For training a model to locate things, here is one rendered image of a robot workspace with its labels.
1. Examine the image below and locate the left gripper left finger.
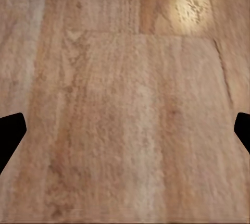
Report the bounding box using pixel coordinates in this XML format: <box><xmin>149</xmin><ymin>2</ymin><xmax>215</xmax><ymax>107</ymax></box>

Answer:
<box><xmin>0</xmin><ymin>113</ymin><xmax>27</xmax><ymax>174</ymax></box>

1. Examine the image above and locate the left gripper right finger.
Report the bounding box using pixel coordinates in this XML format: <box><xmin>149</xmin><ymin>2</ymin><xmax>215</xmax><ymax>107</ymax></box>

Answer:
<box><xmin>234</xmin><ymin>112</ymin><xmax>250</xmax><ymax>153</ymax></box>

